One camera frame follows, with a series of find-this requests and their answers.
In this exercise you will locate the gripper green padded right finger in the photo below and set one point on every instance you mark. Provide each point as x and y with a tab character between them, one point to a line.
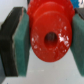
77	46

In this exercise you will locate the gripper green padded left finger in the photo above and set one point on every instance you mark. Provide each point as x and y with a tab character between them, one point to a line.
14	42

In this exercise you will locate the small red gear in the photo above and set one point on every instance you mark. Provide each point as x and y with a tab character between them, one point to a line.
50	28

